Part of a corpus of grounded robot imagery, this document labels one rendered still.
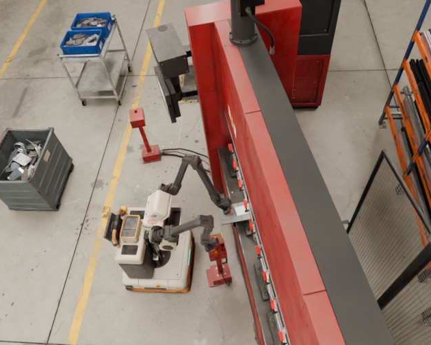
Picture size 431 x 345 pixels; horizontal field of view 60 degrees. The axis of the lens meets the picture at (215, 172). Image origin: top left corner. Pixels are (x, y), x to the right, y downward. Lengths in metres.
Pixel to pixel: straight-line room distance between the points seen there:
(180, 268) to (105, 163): 2.00
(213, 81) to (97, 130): 2.79
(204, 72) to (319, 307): 2.13
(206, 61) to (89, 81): 3.12
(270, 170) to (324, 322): 0.76
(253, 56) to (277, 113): 0.53
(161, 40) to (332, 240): 2.35
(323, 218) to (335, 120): 3.68
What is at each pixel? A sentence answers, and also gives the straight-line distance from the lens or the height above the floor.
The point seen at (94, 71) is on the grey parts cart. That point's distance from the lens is 6.10.
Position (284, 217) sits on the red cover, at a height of 2.30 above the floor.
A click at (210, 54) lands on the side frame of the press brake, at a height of 2.03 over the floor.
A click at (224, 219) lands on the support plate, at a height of 1.00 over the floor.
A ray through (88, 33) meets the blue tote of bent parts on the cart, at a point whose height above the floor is 0.97.
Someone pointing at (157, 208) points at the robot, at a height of 1.38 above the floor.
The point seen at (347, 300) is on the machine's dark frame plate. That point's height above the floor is 2.30.
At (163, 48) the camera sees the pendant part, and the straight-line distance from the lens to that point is 3.34.
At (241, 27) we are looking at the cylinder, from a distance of 2.59.
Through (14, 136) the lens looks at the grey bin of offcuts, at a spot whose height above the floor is 0.57.
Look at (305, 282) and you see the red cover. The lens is 1.66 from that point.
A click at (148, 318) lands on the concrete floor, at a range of 4.10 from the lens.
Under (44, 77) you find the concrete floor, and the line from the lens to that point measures 6.98.
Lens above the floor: 3.85
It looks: 54 degrees down
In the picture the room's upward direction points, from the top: 8 degrees counter-clockwise
